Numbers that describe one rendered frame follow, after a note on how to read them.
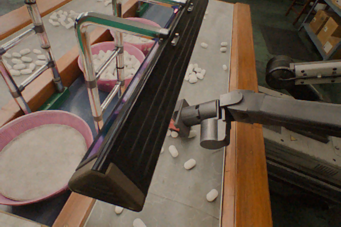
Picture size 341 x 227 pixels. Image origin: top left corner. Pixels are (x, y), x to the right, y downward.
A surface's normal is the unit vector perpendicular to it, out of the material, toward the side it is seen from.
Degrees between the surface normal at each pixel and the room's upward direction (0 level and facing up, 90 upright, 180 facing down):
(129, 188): 58
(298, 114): 41
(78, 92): 0
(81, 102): 0
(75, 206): 0
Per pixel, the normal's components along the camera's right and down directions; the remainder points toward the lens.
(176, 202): 0.14, -0.69
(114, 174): 0.88, -0.15
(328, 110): -0.49, -0.60
